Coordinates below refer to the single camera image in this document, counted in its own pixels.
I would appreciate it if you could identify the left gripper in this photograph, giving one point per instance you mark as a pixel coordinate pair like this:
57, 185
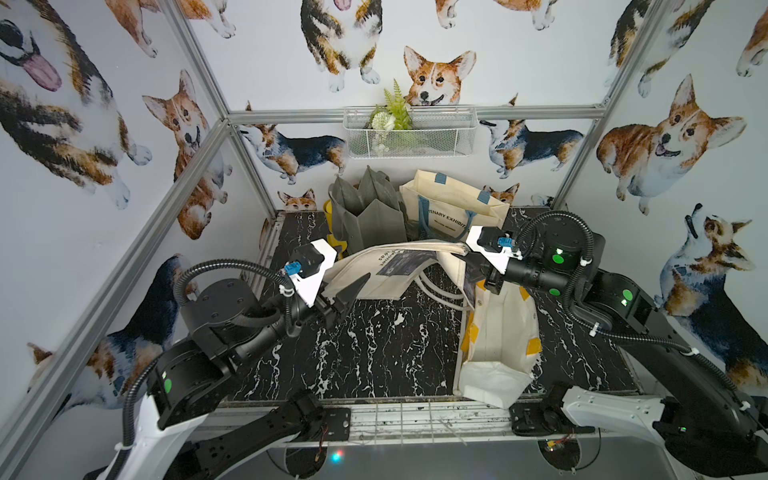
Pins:
324, 303

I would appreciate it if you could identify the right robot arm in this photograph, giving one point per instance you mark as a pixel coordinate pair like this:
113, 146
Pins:
704, 421

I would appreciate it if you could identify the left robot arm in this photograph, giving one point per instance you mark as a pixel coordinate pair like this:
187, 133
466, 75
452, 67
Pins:
236, 311

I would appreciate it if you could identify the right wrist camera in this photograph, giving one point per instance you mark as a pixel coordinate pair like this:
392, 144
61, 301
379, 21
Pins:
494, 247

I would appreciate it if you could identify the cream bag with blue handles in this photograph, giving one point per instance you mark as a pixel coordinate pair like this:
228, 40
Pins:
440, 207

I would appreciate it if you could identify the artificial green fern plant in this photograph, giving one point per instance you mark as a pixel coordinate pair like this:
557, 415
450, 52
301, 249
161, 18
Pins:
391, 123

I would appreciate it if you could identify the cream canvas bag with print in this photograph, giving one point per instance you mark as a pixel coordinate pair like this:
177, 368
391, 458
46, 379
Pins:
392, 268

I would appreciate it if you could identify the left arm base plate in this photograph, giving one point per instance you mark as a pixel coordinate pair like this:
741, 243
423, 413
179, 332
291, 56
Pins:
327, 425

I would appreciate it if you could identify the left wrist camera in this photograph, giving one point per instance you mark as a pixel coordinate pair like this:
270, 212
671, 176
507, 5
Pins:
306, 268

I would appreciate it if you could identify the grey-green canvas bag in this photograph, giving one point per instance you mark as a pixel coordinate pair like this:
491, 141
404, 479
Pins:
368, 215

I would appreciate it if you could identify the yellow plastic toy shovel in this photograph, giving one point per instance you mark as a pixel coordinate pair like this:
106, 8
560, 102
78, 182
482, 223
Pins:
338, 245

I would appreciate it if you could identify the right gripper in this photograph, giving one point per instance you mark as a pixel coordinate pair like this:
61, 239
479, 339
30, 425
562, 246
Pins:
494, 277

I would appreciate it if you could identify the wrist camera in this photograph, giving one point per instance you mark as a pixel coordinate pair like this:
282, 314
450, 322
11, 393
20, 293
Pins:
306, 268
494, 247

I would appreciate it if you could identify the white bag with yellow handles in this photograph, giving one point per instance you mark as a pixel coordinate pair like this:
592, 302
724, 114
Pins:
499, 348

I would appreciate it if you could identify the white wire mesh basket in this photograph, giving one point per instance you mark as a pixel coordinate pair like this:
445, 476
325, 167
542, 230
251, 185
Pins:
438, 132

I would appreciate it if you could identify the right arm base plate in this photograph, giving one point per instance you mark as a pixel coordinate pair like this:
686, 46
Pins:
538, 419

